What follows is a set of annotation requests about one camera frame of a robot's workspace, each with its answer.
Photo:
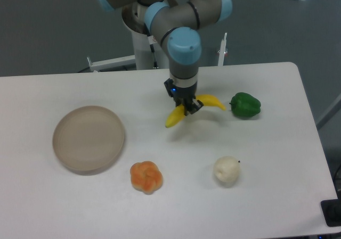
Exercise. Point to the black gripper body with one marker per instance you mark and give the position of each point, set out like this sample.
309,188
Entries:
181,88

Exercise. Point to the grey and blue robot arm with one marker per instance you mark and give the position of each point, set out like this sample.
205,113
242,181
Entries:
175,30

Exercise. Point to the green bell pepper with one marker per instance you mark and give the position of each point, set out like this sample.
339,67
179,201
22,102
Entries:
245,105

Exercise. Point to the white metal bracket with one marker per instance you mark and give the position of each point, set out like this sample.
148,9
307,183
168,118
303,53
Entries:
110,63

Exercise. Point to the beige round plate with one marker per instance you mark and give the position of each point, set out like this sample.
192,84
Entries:
88,140

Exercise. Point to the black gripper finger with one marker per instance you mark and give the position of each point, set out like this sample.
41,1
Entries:
194,105
181,107

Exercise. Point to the black device at table edge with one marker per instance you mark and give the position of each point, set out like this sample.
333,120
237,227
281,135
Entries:
331,212

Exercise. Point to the orange knotted bread roll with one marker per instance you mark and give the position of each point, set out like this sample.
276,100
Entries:
146,177

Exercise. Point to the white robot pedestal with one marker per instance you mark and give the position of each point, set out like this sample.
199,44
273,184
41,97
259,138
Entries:
148,53

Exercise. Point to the yellow banana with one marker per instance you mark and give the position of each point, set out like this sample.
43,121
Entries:
178,114

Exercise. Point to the white upright post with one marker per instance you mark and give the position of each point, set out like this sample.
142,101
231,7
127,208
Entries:
222,51

